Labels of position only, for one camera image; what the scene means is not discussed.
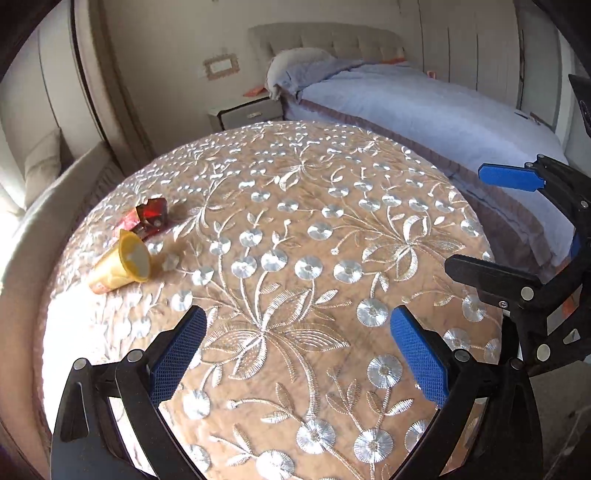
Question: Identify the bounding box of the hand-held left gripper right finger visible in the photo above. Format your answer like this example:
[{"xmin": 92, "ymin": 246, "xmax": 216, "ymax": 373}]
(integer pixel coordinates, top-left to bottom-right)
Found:
[{"xmin": 390, "ymin": 305, "xmax": 544, "ymax": 480}]

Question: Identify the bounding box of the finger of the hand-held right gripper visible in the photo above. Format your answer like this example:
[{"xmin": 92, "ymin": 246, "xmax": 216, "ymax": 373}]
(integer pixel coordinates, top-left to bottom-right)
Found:
[
  {"xmin": 444, "ymin": 254, "xmax": 548, "ymax": 311},
  {"xmin": 479, "ymin": 154, "xmax": 591, "ymax": 217}
]

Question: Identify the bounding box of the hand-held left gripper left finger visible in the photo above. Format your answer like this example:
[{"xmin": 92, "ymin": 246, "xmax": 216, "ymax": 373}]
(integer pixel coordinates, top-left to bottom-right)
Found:
[{"xmin": 50, "ymin": 305, "xmax": 207, "ymax": 480}]

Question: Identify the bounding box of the yellow plastic cup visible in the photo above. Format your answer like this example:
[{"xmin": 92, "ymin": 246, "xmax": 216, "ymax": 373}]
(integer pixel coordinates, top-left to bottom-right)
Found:
[{"xmin": 89, "ymin": 228, "xmax": 151, "ymax": 295}]

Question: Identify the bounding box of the red foil wrapper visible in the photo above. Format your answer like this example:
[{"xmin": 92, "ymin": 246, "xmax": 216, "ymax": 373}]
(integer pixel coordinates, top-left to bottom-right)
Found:
[{"xmin": 121, "ymin": 197, "xmax": 169, "ymax": 241}]

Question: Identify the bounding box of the light blue bed blanket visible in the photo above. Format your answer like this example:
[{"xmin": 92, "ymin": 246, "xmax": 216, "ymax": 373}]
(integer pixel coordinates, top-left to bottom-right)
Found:
[{"xmin": 277, "ymin": 58, "xmax": 571, "ymax": 273}]

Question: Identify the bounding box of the beige wardrobe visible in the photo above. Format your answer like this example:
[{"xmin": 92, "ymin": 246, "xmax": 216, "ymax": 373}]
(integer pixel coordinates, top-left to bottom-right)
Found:
[{"xmin": 418, "ymin": 0, "xmax": 564, "ymax": 134}]

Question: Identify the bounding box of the beige embroidered tablecloth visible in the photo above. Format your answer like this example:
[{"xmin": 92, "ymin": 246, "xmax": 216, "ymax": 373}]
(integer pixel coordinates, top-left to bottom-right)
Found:
[{"xmin": 34, "ymin": 120, "xmax": 504, "ymax": 480}]

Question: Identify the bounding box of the beige sofa with cushion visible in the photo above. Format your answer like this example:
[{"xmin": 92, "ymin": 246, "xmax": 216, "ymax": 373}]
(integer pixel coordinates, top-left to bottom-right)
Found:
[{"xmin": 0, "ymin": 138, "xmax": 121, "ymax": 296}]

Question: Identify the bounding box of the beige upholstered bed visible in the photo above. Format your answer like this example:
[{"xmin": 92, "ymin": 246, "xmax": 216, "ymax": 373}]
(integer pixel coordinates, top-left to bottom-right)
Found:
[{"xmin": 248, "ymin": 23, "xmax": 571, "ymax": 278}]

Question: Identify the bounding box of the grey bed pillow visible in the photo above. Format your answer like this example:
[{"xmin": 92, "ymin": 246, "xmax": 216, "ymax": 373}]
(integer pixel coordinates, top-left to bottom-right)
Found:
[{"xmin": 266, "ymin": 47, "xmax": 333, "ymax": 100}]

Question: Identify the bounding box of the white nightstand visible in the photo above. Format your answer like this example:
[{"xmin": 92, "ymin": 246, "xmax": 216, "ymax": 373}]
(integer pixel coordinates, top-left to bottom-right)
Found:
[{"xmin": 208, "ymin": 95, "xmax": 283, "ymax": 131}]

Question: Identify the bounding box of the framed wall switch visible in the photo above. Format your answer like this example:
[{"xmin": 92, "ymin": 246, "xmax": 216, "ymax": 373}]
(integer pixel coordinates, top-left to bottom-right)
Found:
[{"xmin": 204, "ymin": 53, "xmax": 240, "ymax": 79}]

